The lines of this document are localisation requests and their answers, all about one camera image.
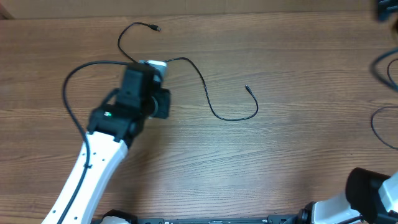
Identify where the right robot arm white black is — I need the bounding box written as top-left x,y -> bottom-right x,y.
262,0 -> 397,224

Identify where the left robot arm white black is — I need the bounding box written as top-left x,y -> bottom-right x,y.
43,60 -> 170,223

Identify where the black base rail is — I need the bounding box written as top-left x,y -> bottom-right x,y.
91,209 -> 311,224

